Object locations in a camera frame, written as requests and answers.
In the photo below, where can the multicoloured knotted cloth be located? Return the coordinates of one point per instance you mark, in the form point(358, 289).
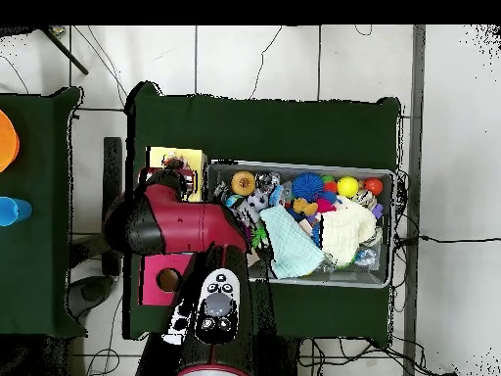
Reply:
point(174, 162)

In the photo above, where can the light blue muslin cloth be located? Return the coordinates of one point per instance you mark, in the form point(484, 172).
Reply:
point(291, 243)

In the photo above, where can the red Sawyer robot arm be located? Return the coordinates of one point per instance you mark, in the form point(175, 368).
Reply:
point(184, 227)

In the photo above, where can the wooden box with three holes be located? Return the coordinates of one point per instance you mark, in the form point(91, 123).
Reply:
point(197, 156)

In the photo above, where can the shallow metal mesh bin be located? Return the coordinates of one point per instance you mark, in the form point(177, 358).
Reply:
point(282, 167)

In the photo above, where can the blue globe ball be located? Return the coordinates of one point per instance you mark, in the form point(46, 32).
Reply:
point(231, 200)

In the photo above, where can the toy burger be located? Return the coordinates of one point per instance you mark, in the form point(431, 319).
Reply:
point(243, 183)

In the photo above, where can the black flat panel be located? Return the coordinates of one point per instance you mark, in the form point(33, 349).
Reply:
point(112, 164)

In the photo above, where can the dark green table cloth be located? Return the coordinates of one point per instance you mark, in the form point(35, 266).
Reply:
point(254, 129)
point(35, 254)

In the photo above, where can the large blue spiky ball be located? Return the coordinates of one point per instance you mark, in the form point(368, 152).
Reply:
point(308, 187)

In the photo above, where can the grey round base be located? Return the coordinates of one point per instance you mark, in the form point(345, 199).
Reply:
point(92, 291)

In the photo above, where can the yellow smooth ball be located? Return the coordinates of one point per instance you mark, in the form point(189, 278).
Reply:
point(348, 187)

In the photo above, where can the cream muslin cloth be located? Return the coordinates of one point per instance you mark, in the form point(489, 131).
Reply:
point(344, 231)

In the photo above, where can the black rod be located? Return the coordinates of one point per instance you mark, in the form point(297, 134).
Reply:
point(66, 53)

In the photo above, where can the blue plastic cup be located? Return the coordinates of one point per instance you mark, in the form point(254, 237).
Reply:
point(13, 211)

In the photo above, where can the orange smooth ball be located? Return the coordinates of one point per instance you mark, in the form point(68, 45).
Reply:
point(373, 186)

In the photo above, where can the orange plastic object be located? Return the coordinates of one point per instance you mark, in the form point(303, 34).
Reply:
point(8, 141)

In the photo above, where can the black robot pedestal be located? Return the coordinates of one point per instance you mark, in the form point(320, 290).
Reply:
point(287, 360)

